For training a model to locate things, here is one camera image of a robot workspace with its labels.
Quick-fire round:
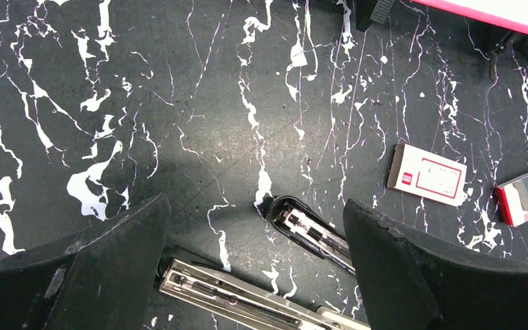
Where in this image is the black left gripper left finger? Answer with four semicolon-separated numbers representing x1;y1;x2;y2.
0;194;171;329

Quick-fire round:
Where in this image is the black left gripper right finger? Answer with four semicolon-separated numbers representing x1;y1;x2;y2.
343;199;528;329

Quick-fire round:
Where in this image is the red white staple box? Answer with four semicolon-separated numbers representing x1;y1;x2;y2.
386;143;467;207

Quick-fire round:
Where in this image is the cardboard staple box tray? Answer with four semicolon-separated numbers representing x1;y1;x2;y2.
494;173;528;227

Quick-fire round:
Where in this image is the black whiteboard stand foot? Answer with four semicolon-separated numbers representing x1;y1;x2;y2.
355;0;395;32

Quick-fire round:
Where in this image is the pink framed whiteboard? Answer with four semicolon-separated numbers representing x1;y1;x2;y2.
417;0;528;35

